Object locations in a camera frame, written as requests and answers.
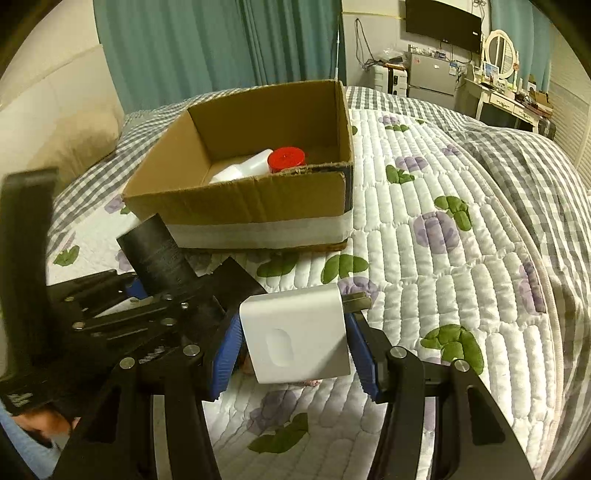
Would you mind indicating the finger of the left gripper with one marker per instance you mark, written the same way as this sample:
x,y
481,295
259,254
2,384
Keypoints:
x,y
132,287

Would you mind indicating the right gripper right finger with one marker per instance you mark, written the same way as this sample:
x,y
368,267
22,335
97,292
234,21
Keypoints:
x,y
473,439

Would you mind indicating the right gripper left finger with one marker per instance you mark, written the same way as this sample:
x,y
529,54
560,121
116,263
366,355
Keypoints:
x,y
115,438

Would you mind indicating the black cylinder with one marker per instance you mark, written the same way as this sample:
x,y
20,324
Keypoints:
x,y
158,262

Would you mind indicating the white charger cube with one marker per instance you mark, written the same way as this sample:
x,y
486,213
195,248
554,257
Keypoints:
x,y
299,335

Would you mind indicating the white handheld device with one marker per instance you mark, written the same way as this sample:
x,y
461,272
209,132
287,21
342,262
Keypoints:
x,y
252,166

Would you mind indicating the white bottle red cap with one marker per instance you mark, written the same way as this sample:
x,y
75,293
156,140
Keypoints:
x,y
285,158

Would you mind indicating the person's left hand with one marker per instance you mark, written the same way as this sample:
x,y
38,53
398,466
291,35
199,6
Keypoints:
x,y
45,423

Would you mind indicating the brown cardboard box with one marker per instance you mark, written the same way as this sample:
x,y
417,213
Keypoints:
x,y
304,208

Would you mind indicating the tan pillow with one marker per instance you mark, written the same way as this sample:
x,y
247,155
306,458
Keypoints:
x,y
71,144

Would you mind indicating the white floral quilt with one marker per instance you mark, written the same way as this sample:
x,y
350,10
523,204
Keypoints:
x,y
453,274

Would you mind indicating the green curtain left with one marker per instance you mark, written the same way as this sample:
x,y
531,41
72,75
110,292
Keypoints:
x,y
162,52

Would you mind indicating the green curtain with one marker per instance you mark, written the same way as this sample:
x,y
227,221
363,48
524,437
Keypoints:
x,y
162,52
530,31

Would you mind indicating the grey checkered duvet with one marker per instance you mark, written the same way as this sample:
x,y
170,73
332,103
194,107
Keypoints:
x,y
533,173

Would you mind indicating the white broom stick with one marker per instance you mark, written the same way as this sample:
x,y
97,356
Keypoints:
x,y
338,58

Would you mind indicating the white suitcase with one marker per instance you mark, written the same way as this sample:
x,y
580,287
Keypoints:
x,y
390,80

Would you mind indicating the white dressing table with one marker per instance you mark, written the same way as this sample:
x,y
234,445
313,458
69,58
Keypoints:
x,y
472,98

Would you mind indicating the grey mini fridge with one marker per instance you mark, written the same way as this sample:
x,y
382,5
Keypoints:
x,y
433,80

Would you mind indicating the white louvered wardrobe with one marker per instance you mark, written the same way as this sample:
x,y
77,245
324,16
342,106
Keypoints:
x,y
570,95

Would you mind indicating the white oval vanity mirror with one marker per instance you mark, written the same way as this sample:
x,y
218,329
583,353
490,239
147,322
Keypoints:
x,y
499,50

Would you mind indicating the green curtain right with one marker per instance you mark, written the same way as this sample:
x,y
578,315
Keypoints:
x,y
530,31

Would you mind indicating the black wall television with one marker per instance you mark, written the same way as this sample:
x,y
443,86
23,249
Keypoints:
x,y
444,23

